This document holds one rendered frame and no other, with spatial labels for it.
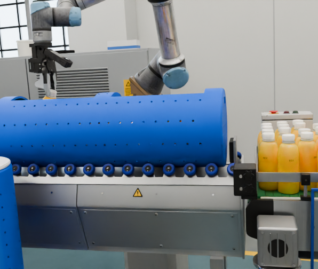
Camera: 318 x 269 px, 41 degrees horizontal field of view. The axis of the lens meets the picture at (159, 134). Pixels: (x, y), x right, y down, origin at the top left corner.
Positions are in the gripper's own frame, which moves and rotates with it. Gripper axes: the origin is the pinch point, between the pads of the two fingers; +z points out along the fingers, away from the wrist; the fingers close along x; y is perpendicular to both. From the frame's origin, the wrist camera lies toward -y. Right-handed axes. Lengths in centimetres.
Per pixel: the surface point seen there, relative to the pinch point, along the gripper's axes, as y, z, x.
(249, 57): -77, -13, -271
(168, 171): -50, 27, 17
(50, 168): -5.4, 27.2, 16.5
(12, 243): -1, 47, 39
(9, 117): 9.0, 7.5, 17.5
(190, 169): -58, 26, 16
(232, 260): -67, 122, -112
